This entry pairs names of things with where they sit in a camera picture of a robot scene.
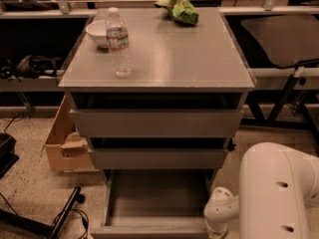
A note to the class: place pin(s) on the grey bottom drawer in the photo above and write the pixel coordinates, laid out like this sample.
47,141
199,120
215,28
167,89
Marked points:
154,204

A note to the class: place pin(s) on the grey drawer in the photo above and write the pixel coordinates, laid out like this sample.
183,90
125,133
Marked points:
156,124
157,158
154,204

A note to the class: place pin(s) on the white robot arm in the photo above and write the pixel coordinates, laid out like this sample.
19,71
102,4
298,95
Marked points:
277,184

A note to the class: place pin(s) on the grey middle drawer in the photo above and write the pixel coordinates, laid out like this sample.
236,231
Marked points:
157,158

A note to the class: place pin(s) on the grey drawer cabinet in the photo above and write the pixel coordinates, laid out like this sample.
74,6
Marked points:
174,69

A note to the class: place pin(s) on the grey top drawer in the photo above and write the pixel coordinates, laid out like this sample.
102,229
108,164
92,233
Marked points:
156,124

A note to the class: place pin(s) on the cardboard box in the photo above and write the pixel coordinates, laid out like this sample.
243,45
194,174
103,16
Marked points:
66,150

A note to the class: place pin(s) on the black chair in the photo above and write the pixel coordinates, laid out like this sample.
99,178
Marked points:
290,42

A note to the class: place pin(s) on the green chip bag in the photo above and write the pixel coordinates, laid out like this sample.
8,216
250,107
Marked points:
181,11

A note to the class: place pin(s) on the clear plastic water bottle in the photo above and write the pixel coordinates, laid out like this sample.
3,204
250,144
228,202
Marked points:
118,43

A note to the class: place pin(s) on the white ceramic bowl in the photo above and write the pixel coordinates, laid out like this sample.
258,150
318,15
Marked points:
97,32

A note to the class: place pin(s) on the black box at left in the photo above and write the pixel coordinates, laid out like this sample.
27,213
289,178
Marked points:
8,157

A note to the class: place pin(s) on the black headphones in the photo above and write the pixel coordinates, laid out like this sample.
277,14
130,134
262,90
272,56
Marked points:
31,67

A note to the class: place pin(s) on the black stand with cable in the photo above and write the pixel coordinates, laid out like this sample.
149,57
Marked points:
51,231

